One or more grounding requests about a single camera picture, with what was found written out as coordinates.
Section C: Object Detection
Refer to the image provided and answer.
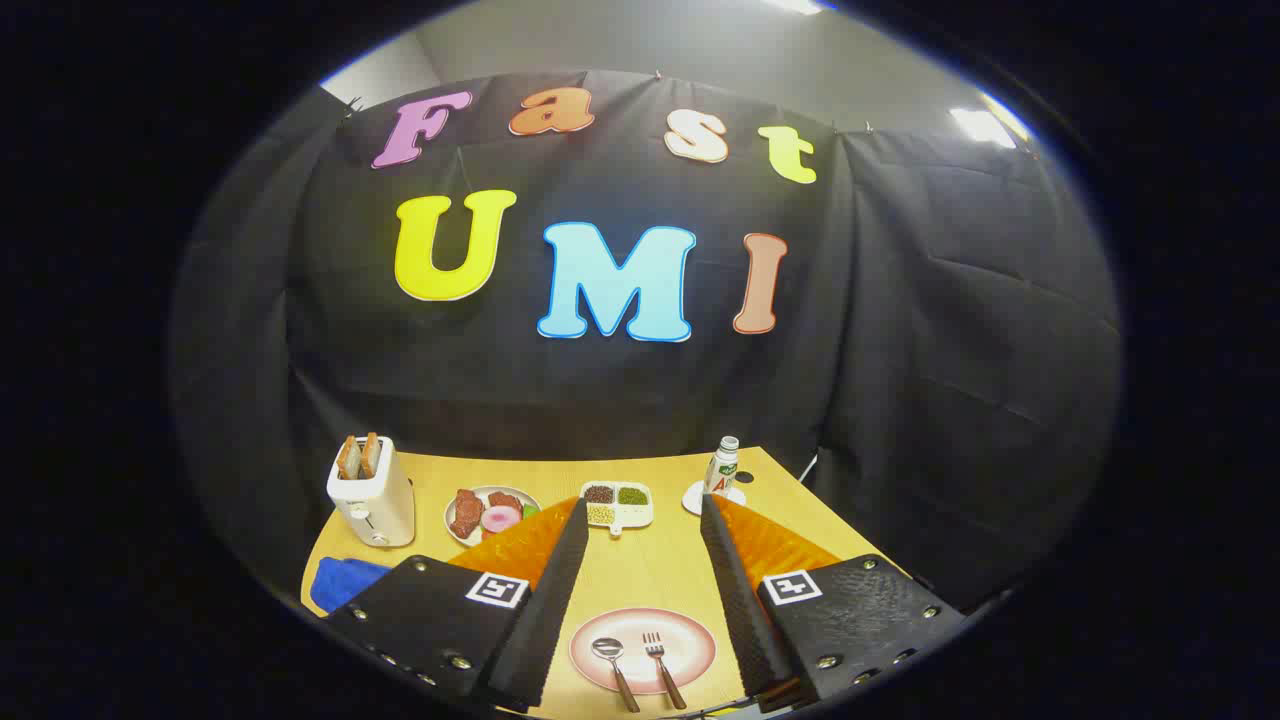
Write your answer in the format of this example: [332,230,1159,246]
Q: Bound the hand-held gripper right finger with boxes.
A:
[700,493,969,713]

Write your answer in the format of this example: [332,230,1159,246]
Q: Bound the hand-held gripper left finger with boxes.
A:
[322,497,591,713]

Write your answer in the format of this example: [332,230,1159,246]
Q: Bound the metal spoon wooden handle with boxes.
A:
[591,637,641,713]

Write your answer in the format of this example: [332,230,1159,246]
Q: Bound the metal fork wooden handle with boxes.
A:
[643,632,689,711]

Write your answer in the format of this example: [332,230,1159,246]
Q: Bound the pink round plate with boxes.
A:
[569,607,718,695]

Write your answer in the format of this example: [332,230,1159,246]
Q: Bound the oval white food plate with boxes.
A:
[444,486,542,548]

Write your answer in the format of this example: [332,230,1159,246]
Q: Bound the white square coaster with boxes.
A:
[682,480,747,517]

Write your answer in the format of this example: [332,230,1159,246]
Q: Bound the white divided dish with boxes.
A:
[580,481,655,538]

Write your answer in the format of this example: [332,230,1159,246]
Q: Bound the white drink bottle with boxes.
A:
[703,436,741,495]

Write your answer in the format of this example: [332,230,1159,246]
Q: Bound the white toaster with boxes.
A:
[326,436,417,548]

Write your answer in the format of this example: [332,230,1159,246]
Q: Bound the blue cloth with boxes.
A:
[309,557,393,614]

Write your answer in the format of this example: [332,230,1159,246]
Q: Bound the ceiling light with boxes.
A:
[950,105,1019,151]

